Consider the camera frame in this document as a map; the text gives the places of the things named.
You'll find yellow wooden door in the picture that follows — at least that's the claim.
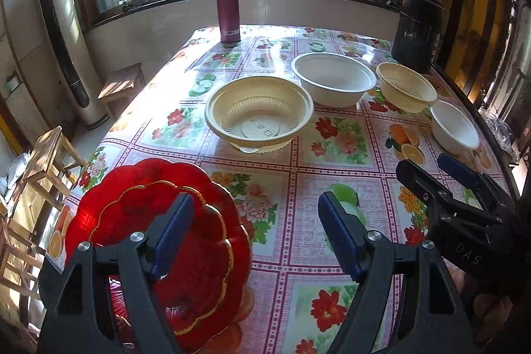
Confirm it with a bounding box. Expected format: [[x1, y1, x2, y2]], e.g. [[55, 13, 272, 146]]
[[440, 0, 515, 98]]

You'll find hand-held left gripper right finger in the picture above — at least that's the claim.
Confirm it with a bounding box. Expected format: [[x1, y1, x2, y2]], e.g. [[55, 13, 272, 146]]
[[318, 191, 476, 354]]

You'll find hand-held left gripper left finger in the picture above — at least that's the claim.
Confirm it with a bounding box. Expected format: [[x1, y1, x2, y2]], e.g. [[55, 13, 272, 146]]
[[37, 192, 195, 354]]

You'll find small cream plastic bowl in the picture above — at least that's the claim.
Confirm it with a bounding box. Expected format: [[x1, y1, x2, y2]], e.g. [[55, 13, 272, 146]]
[[376, 62, 439, 113]]

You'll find clear plastic bag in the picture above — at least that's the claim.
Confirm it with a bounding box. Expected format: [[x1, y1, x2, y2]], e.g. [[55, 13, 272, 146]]
[[480, 108, 520, 161]]

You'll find large white bowl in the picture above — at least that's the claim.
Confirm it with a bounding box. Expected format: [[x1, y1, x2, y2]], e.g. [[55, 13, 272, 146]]
[[291, 52, 378, 108]]

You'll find large cream plastic bowl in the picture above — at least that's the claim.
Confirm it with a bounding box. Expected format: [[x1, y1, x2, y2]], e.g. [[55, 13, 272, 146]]
[[205, 76, 315, 154]]

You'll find purple thermos bottle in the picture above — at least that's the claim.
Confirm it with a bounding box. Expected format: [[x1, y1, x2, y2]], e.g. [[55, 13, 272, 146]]
[[214, 0, 242, 48]]

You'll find floral plastic tablecloth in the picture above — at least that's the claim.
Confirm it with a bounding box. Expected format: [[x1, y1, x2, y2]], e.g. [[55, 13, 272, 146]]
[[41, 24, 515, 354]]

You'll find black electric kettle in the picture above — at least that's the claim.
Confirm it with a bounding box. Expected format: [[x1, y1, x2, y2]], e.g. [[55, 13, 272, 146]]
[[391, 0, 445, 75]]

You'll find wooden stool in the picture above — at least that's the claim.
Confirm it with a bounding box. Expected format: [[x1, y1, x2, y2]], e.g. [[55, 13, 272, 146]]
[[0, 213, 47, 330], [98, 63, 146, 118], [21, 125, 88, 210]]

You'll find small white bowl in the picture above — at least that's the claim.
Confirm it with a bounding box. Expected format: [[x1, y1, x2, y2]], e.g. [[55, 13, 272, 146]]
[[430, 101, 481, 155]]

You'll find small red gold-rimmed plate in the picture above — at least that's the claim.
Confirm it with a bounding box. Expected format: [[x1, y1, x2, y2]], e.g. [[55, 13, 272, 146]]
[[89, 180, 235, 338]]

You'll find red scalloped plastic plate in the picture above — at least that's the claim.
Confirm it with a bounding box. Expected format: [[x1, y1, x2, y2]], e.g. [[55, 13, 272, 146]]
[[65, 157, 254, 354]]

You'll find white standing air conditioner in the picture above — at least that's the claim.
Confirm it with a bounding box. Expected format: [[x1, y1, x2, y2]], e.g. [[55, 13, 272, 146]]
[[33, 0, 108, 131]]

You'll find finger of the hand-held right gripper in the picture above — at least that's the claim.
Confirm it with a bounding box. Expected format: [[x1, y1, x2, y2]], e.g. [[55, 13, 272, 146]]
[[395, 158, 454, 223], [437, 152, 516, 214]]

